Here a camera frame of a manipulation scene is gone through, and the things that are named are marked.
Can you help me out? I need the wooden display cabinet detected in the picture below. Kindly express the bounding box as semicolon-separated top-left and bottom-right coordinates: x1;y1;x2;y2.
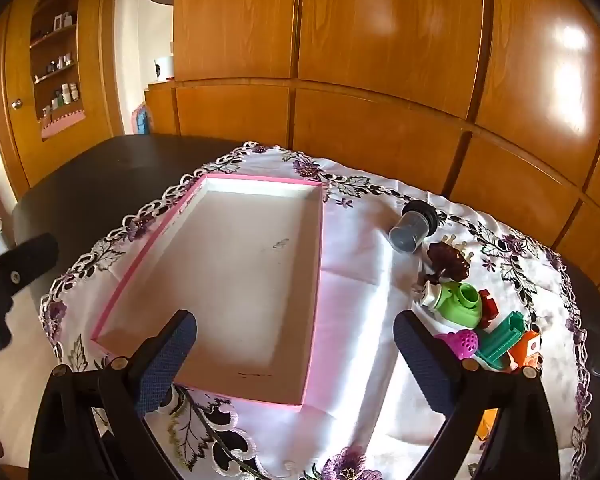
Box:
0;0;127;202

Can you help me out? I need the grey jar with black lid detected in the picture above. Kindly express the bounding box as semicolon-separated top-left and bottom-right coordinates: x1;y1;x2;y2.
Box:
388;200;439;253

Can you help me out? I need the pink lace shelf trim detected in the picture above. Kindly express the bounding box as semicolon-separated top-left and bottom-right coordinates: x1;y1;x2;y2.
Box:
39;109;87;138

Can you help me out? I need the yellow toy piece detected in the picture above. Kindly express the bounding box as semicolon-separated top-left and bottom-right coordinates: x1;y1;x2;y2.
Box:
475;407;501;442

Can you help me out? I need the group of small bottles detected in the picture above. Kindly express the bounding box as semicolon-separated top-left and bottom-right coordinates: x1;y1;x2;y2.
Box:
30;10;84;122

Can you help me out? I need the wooden wardrobe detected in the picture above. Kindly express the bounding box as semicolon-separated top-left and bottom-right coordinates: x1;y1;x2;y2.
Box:
145;0;600;288

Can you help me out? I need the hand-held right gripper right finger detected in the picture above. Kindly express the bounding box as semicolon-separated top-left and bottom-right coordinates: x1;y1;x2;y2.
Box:
393;309;562;480

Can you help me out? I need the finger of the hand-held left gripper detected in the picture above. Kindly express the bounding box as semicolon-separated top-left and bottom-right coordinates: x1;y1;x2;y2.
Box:
0;232;60;311

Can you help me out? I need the brown hair comb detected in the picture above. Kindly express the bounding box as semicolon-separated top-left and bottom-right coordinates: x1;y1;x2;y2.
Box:
417;241;473;286

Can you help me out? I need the white embroidered floral tablecloth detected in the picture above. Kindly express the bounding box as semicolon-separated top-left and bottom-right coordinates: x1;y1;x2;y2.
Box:
39;141;593;480

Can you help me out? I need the pink cardboard box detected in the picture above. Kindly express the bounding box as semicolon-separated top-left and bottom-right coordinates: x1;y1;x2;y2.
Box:
91;172;326;415

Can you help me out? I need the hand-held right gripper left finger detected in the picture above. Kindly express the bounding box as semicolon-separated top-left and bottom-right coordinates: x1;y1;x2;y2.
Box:
27;309;198;480

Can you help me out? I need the green plastic toy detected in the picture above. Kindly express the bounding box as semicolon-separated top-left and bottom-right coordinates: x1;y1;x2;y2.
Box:
420;280;482;330

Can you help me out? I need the red toy block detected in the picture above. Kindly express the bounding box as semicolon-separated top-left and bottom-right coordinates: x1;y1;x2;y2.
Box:
477;292;501;328

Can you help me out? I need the teal plastic clip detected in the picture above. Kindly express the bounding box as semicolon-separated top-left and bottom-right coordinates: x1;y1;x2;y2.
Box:
474;312;523;372

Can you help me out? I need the magenta perforated toy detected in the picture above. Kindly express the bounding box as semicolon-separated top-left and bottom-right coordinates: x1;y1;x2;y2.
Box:
434;329;481;362

